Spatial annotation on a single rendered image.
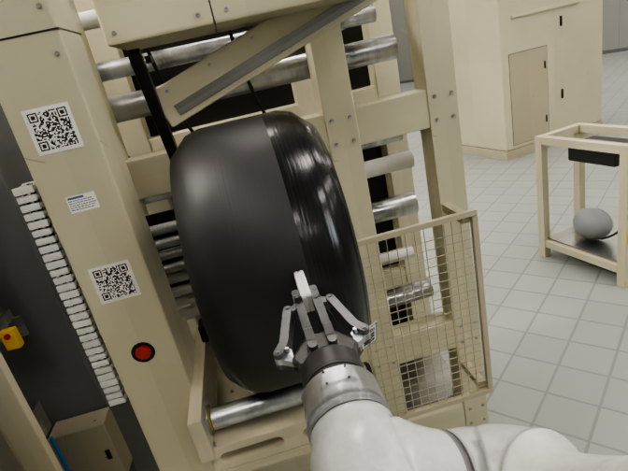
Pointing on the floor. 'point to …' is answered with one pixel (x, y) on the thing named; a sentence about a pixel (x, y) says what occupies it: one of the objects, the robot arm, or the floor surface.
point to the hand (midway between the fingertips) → (304, 291)
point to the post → (100, 220)
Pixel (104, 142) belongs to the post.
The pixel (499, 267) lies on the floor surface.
